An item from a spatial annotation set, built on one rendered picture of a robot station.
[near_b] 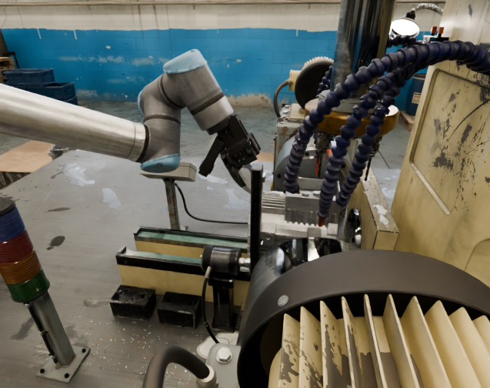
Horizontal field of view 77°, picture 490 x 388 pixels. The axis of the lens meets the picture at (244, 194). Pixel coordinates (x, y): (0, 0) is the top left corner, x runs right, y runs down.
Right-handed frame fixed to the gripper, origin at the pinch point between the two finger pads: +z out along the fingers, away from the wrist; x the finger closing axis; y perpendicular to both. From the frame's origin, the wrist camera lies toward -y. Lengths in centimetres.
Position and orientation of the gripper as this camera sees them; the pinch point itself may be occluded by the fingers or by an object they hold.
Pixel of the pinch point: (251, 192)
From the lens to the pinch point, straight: 82.4
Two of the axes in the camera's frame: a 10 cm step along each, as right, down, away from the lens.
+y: 8.5, -3.6, -3.8
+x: 1.8, -4.8, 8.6
